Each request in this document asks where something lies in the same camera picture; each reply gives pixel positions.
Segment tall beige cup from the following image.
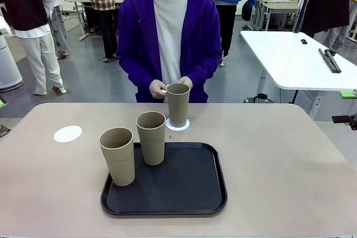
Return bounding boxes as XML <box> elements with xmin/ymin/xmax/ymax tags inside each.
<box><xmin>166</xmin><ymin>82</ymin><xmax>191</xmax><ymax>128</ymax></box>
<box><xmin>136</xmin><ymin>111</ymin><xmax>167</xmax><ymax>166</ymax></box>
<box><xmin>99</xmin><ymin>127</ymin><xmax>136</xmax><ymax>187</ymax></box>

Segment person's right forearm purple sleeve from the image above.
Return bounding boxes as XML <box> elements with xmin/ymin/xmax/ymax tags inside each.
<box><xmin>119</xmin><ymin>54</ymin><xmax>157</xmax><ymax>85</ymax></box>

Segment person's right hand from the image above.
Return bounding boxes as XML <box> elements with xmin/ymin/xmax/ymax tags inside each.
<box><xmin>149</xmin><ymin>79</ymin><xmax>168</xmax><ymax>99</ymax></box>

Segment person's left hand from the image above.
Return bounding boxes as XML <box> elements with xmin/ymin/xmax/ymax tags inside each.
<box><xmin>177</xmin><ymin>76</ymin><xmax>194</xmax><ymax>90</ymax></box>

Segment white cylindrical air purifier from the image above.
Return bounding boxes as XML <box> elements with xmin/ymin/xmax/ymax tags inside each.
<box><xmin>0</xmin><ymin>35</ymin><xmax>24</xmax><ymax>93</ymax></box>

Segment black folded tripod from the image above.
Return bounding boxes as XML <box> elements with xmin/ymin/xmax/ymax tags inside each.
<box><xmin>319</xmin><ymin>48</ymin><xmax>342</xmax><ymax>74</ymax></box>

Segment white side table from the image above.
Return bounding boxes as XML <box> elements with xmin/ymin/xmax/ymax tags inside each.
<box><xmin>239</xmin><ymin>30</ymin><xmax>357</xmax><ymax>120</ymax></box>

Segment black kettle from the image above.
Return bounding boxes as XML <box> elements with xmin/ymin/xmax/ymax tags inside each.
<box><xmin>244</xmin><ymin>93</ymin><xmax>276</xmax><ymax>104</ymax></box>

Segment black leaning stand pole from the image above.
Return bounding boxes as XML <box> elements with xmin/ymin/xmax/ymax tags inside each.
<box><xmin>292</xmin><ymin>0</ymin><xmax>315</xmax><ymax>34</ymax></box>

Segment person in grey trousers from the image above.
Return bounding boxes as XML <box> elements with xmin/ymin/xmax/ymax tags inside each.
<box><xmin>41</xmin><ymin>0</ymin><xmax>70</xmax><ymax>60</ymax></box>

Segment person in long black coat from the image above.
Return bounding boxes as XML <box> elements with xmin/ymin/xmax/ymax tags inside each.
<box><xmin>300</xmin><ymin>0</ymin><xmax>351</xmax><ymax>54</ymax></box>

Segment grey desk with equipment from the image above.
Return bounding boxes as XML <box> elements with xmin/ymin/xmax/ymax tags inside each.
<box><xmin>255</xmin><ymin>0</ymin><xmax>301</xmax><ymax>31</ymax></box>

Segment black hanging bag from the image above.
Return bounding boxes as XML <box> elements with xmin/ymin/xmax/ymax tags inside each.
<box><xmin>241</xmin><ymin>0</ymin><xmax>253</xmax><ymax>22</ymax></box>

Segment black plastic serving tray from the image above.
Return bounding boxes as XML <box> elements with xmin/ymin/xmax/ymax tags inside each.
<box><xmin>100</xmin><ymin>142</ymin><xmax>228</xmax><ymax>218</ymax></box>

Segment person in purple hooded jacket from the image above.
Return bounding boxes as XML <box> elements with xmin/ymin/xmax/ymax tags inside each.
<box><xmin>115</xmin><ymin>0</ymin><xmax>223</xmax><ymax>104</ymax></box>

